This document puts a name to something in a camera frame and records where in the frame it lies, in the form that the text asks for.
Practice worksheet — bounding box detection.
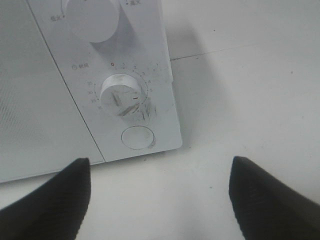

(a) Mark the white microwave oven body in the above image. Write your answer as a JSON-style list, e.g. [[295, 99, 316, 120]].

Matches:
[[0, 0, 183, 184]]

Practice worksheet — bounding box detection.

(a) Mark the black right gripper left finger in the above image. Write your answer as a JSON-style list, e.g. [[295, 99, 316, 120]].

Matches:
[[0, 158, 90, 240]]

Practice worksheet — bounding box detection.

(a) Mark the round white door button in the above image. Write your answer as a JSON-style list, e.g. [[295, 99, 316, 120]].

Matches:
[[121, 125, 155, 150]]

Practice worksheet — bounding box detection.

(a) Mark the upper white power knob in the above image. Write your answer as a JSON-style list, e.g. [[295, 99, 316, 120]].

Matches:
[[63, 0, 121, 43]]

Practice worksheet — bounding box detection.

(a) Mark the lower white timer knob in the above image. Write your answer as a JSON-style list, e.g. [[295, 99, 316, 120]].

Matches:
[[99, 73, 147, 118]]

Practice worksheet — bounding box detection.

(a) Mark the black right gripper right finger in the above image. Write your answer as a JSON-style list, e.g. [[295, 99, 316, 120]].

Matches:
[[228, 156, 320, 240]]

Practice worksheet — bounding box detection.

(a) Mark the white microwave door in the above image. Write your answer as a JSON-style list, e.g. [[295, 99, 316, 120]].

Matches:
[[0, 0, 104, 183]]

